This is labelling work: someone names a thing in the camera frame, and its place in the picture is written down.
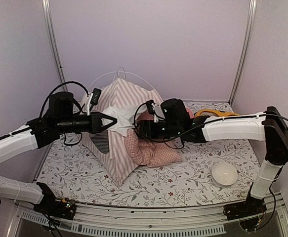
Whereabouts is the right aluminium corner post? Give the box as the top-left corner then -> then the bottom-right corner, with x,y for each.
228,0 -> 257,106

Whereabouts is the aluminium corner post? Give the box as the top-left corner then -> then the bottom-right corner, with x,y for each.
41,0 -> 66,83
228,0 -> 257,106

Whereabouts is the pink gingham cushion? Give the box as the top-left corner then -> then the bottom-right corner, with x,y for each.
124,129 -> 182,167

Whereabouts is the left aluminium corner post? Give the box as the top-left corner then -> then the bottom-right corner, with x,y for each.
41,0 -> 66,83

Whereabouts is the white ceramic bowl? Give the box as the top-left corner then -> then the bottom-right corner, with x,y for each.
211,162 -> 238,188

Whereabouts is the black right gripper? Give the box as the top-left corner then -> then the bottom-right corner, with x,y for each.
129,120 -> 181,141

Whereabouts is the white tent pole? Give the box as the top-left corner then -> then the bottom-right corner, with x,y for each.
88,66 -> 156,90

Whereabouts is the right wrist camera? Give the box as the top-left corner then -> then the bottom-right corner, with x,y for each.
146,100 -> 159,123

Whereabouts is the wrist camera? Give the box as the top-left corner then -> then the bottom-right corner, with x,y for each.
146,100 -> 159,123
85,88 -> 102,116

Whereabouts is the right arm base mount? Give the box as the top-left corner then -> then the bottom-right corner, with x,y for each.
223,199 -> 267,220

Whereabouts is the yellow double bowl stand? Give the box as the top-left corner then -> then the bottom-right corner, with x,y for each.
194,109 -> 239,118

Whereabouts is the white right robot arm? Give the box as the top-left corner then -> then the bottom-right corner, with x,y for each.
134,99 -> 288,215

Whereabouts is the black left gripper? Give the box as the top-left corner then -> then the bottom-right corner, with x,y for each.
57,111 -> 117,134

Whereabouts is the pink round pet bowl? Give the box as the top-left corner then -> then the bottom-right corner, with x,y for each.
186,108 -> 194,119

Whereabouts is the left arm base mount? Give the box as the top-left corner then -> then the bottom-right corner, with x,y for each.
33,197 -> 77,220

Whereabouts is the floral tablecloth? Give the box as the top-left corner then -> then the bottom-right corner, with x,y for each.
36,100 -> 268,207

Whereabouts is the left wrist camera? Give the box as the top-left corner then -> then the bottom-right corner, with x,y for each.
85,88 -> 102,116

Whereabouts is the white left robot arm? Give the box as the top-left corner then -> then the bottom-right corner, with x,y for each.
0,81 -> 117,214

